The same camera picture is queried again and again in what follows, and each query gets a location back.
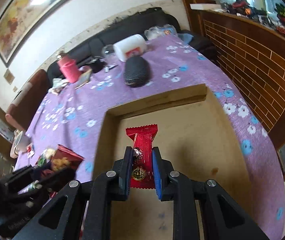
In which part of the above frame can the red gold-emblem snack packet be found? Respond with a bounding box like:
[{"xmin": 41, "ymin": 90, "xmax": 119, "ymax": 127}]
[{"xmin": 126, "ymin": 124, "xmax": 158, "ymax": 189}]

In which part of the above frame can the red square snack packet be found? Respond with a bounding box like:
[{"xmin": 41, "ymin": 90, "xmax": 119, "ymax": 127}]
[{"xmin": 50, "ymin": 144, "xmax": 84, "ymax": 171}]

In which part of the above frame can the shallow cardboard tray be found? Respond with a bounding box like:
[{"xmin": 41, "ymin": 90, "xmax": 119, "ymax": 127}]
[{"xmin": 94, "ymin": 84, "xmax": 266, "ymax": 239}]

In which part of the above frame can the white mug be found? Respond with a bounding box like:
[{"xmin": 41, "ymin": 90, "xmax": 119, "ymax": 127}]
[{"xmin": 10, "ymin": 131, "xmax": 30, "ymax": 159}]

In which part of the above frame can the purple floral tablecloth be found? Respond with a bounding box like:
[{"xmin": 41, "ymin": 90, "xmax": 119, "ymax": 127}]
[{"xmin": 16, "ymin": 35, "xmax": 285, "ymax": 239}]

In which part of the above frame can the brown chair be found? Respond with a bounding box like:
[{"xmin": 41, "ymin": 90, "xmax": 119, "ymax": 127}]
[{"xmin": 5, "ymin": 69, "xmax": 49, "ymax": 131}]

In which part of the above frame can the small booklet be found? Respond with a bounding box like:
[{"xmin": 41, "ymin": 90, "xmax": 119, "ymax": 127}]
[{"xmin": 75, "ymin": 68, "xmax": 92, "ymax": 89}]

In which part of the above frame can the crumpled white cloth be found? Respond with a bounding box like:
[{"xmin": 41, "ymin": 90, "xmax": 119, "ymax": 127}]
[{"xmin": 48, "ymin": 78, "xmax": 69, "ymax": 95}]

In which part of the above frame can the small lighter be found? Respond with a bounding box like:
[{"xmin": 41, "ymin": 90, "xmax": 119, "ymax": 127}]
[{"xmin": 104, "ymin": 64, "xmax": 118, "ymax": 73}]

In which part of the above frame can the black cup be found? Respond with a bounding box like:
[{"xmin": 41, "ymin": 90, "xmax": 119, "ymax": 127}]
[{"xmin": 88, "ymin": 56, "xmax": 105, "ymax": 74}]

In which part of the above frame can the pink thermos with knit sleeve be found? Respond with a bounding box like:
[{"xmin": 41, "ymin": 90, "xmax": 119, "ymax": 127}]
[{"xmin": 57, "ymin": 50, "xmax": 81, "ymax": 83}]

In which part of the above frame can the clear glass jar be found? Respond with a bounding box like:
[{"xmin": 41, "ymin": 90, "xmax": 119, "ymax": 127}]
[{"xmin": 101, "ymin": 44, "xmax": 115, "ymax": 61}]

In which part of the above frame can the white plastic jar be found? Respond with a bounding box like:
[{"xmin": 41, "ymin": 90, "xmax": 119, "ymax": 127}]
[{"xmin": 113, "ymin": 34, "xmax": 147, "ymax": 62}]

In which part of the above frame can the wooden brick-pattern cabinet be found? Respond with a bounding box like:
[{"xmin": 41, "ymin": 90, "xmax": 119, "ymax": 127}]
[{"xmin": 183, "ymin": 0, "xmax": 285, "ymax": 149}]

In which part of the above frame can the black sofa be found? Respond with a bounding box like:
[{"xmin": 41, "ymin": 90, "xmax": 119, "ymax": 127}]
[{"xmin": 47, "ymin": 7, "xmax": 218, "ymax": 81}]

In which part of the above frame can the framed painting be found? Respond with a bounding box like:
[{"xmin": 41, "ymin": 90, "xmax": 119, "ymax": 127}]
[{"xmin": 0, "ymin": 0, "xmax": 68, "ymax": 67}]

